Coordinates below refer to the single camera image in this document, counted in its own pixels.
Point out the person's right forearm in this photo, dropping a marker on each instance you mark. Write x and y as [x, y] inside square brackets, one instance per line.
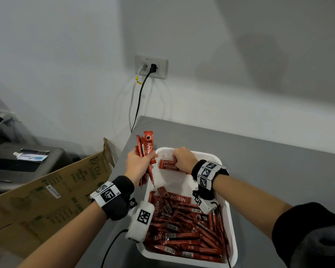
[248, 200]

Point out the white plastic tray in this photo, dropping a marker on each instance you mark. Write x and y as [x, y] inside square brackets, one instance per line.
[178, 181]

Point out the black wristband with markers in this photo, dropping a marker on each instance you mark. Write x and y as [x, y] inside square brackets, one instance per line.
[209, 174]
[117, 209]

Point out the bunch of Nescafe sachets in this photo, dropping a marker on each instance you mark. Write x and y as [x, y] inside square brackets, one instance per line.
[148, 142]

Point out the black right wristband with markers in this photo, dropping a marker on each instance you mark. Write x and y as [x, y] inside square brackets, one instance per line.
[209, 174]

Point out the person's left forearm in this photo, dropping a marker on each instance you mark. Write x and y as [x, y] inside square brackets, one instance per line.
[67, 242]

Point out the white and blue packet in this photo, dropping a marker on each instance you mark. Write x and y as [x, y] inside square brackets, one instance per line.
[30, 157]

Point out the black power plug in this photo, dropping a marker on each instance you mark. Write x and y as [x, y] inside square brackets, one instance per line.
[153, 68]

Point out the person's left hand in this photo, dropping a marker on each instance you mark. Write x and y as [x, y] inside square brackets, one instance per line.
[136, 167]

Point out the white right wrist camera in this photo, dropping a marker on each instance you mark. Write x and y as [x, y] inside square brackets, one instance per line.
[209, 207]

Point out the person's right hand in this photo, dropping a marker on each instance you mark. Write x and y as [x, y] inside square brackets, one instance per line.
[185, 160]

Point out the pile of red coffee sachets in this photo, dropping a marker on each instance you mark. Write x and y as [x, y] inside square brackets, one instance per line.
[184, 228]

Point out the black left wristband with markers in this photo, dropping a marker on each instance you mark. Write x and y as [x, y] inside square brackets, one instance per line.
[117, 209]

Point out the dark grey printer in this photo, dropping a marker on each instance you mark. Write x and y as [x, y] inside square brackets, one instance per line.
[16, 175]

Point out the flat black device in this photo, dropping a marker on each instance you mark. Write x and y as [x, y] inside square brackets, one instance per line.
[35, 151]

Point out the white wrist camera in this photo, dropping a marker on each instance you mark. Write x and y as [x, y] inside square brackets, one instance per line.
[139, 226]
[209, 207]

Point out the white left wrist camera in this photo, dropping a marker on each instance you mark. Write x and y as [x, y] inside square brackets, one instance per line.
[139, 226]

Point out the grey knit garment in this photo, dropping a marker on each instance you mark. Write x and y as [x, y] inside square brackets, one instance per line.
[321, 248]

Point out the brown cardboard box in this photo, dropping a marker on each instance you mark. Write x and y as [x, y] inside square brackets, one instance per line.
[44, 209]

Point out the black shirt sleeve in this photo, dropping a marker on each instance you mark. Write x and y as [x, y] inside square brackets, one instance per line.
[296, 226]

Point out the grey wall socket plate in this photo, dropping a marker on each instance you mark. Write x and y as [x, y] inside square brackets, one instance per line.
[160, 66]

